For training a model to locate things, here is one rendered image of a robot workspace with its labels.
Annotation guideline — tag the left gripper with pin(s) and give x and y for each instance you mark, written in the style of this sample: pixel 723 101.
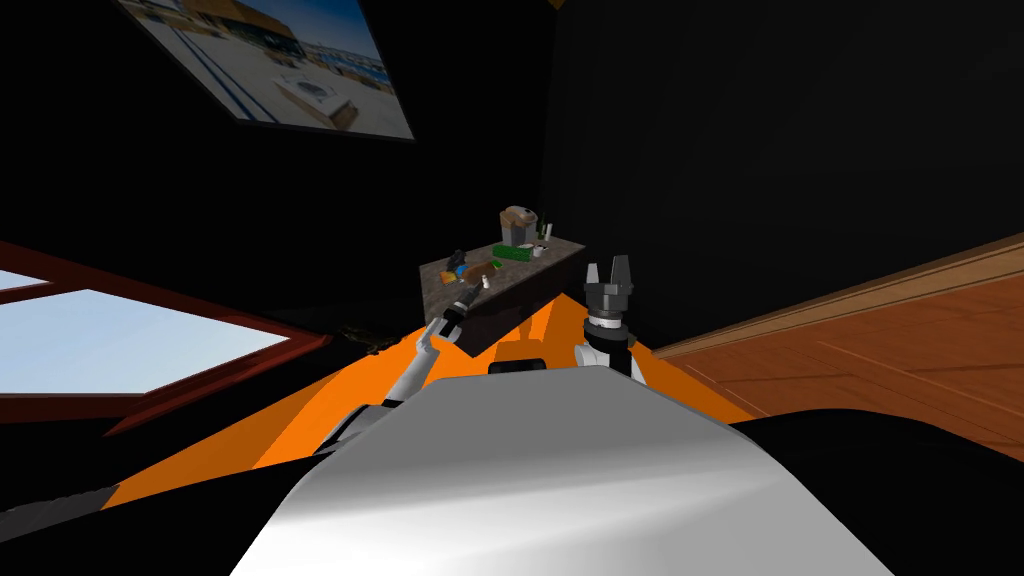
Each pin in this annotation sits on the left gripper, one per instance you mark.
pixel 466 302

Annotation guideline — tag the dark stone-topped table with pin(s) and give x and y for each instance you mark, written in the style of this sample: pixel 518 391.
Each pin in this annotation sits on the dark stone-topped table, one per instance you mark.
pixel 512 300

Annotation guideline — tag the framed landscape picture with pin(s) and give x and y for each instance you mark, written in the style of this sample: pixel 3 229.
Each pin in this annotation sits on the framed landscape picture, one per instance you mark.
pixel 296 64

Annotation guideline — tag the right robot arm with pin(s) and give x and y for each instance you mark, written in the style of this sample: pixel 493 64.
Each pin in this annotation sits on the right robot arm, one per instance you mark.
pixel 610 350

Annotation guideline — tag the dark green bottle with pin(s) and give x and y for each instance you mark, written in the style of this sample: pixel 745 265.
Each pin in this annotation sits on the dark green bottle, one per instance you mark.
pixel 543 226

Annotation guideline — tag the green box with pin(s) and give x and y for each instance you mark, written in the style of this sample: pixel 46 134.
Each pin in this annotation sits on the green box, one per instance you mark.
pixel 512 253

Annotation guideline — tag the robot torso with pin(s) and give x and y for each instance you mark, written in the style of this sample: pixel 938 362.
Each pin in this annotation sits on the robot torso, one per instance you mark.
pixel 520 480

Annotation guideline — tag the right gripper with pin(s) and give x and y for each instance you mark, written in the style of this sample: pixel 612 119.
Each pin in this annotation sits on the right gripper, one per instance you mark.
pixel 608 299

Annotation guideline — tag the blue and orange object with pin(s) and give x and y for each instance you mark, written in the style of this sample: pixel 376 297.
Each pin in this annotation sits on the blue and orange object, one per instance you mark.
pixel 452 277

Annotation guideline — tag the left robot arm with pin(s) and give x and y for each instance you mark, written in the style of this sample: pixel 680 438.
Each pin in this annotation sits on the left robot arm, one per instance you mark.
pixel 410 374

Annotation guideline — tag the grey and brown coffee machine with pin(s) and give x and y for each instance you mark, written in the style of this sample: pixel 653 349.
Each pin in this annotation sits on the grey and brown coffee machine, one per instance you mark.
pixel 518 225

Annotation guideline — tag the orange rug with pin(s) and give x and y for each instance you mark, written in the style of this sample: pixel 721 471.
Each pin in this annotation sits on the orange rug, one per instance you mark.
pixel 320 416

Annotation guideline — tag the black object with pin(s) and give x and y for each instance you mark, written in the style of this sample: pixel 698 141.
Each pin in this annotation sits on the black object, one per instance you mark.
pixel 457 258

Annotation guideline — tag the red-framed window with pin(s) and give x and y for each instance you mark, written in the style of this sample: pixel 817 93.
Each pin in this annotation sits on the red-framed window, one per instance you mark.
pixel 112 344

